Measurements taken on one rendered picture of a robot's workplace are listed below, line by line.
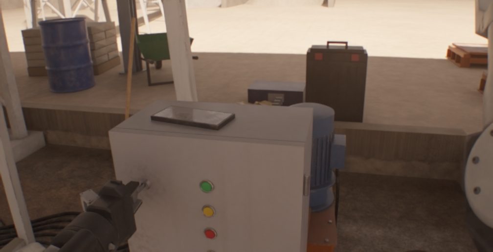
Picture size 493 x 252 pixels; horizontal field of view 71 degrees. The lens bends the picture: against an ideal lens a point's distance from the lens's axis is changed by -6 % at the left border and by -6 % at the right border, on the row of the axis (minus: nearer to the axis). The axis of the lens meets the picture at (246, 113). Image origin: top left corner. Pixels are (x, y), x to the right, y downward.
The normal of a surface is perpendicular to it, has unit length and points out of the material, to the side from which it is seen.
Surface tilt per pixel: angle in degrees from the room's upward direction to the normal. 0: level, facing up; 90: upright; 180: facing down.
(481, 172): 64
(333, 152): 90
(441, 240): 0
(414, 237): 0
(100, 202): 0
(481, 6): 45
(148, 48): 111
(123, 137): 90
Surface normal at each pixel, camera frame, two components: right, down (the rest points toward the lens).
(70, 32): 0.62, 0.25
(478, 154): -0.90, -0.37
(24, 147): 0.97, 0.06
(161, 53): 0.33, 0.62
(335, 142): -0.03, -0.94
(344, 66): -0.24, 0.33
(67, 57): 0.40, 0.29
